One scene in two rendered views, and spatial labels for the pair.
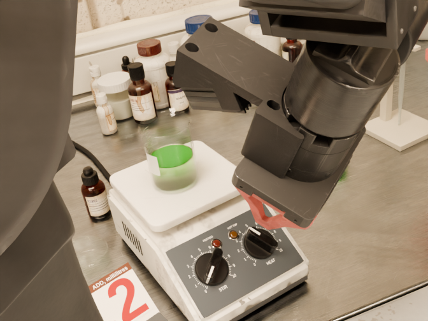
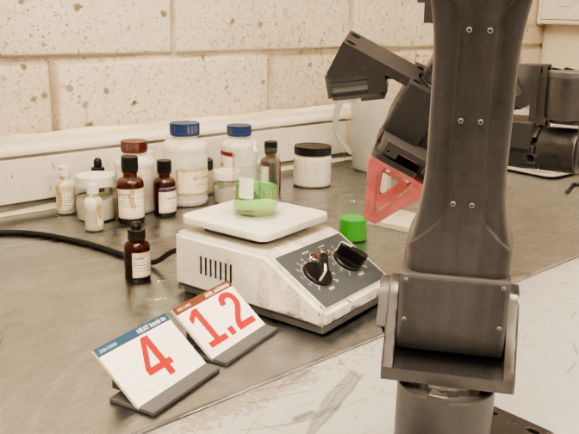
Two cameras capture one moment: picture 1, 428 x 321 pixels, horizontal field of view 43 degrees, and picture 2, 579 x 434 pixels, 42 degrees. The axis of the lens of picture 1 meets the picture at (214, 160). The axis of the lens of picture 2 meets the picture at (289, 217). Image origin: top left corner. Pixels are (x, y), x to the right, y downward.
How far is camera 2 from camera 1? 44 cm
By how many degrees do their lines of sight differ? 29
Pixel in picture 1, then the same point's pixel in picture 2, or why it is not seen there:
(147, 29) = (116, 135)
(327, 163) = not seen: hidden behind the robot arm
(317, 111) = not seen: hidden behind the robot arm
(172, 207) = (269, 226)
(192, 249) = (295, 258)
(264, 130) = (414, 98)
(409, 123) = (406, 215)
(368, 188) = (397, 252)
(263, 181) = (406, 145)
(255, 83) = (401, 69)
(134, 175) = (208, 213)
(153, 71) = (141, 169)
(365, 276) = not seen: hidden behind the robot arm
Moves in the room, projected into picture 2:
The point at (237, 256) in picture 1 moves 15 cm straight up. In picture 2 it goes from (333, 267) to (339, 122)
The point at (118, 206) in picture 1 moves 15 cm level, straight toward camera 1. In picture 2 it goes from (197, 240) to (283, 280)
